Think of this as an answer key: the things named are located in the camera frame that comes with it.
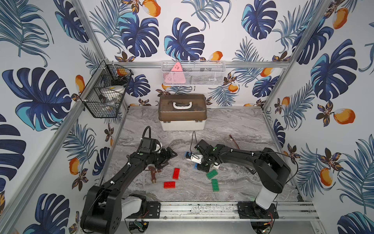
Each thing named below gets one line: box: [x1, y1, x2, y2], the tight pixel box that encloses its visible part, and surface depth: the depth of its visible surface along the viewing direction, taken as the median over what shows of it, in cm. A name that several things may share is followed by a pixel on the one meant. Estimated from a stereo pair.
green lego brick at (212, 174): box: [206, 169, 219, 180], surface depth 87 cm
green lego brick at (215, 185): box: [211, 178, 220, 193], surface depth 84 cm
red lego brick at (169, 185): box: [163, 181, 176, 189], surface depth 83 cm
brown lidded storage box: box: [158, 94, 208, 132], surface depth 99 cm
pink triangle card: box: [165, 61, 187, 84], surface depth 92 cm
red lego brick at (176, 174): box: [172, 167, 181, 180], surface depth 87 cm
